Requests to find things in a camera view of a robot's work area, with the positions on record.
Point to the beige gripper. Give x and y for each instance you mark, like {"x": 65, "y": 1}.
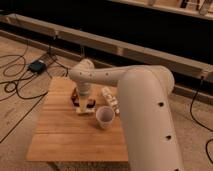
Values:
{"x": 83, "y": 102}

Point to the white ceramic cup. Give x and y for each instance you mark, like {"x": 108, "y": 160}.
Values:
{"x": 105, "y": 116}

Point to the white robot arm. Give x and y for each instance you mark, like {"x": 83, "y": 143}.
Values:
{"x": 145, "y": 113}

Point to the red oval object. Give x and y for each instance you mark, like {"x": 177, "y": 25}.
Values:
{"x": 74, "y": 95}

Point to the white small packet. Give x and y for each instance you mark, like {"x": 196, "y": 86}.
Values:
{"x": 87, "y": 111}

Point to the white wrapped snack pack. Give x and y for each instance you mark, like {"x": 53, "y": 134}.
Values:
{"x": 110, "y": 99}

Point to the wooden table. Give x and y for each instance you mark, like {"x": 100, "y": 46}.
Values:
{"x": 62, "y": 135}

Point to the dark power adapter box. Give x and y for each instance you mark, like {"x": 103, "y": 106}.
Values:
{"x": 37, "y": 67}

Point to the long wooden shelf beam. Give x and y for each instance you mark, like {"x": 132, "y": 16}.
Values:
{"x": 175, "y": 63}

